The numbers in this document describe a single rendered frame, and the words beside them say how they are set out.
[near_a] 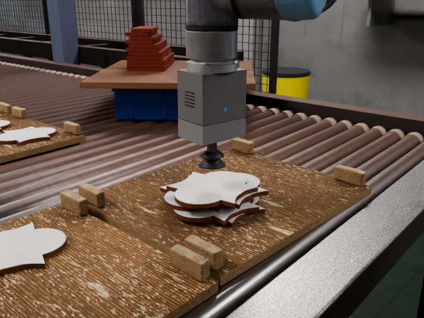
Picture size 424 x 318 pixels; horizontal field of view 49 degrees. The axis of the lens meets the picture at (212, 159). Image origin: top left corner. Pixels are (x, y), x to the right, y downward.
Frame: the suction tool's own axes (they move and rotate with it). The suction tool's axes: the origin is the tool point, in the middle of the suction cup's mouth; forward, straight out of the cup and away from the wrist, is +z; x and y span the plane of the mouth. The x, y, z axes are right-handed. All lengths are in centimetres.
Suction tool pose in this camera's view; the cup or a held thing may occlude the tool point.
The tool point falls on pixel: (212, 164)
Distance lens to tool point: 73.7
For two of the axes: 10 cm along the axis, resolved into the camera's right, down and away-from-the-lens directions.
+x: 6.2, 2.6, -7.4
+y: -7.8, 2.0, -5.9
